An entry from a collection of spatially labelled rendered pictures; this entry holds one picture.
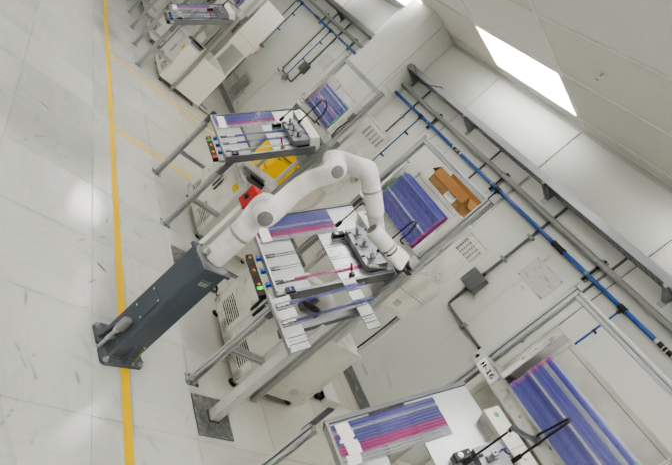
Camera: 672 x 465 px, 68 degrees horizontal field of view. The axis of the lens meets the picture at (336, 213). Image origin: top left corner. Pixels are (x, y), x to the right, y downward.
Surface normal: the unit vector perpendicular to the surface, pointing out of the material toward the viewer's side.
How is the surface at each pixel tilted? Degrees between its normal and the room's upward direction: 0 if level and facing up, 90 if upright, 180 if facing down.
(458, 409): 44
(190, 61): 90
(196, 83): 90
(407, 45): 90
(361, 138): 90
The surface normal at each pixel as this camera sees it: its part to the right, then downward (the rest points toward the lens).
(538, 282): -0.58, -0.47
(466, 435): 0.12, -0.80
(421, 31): 0.35, 0.59
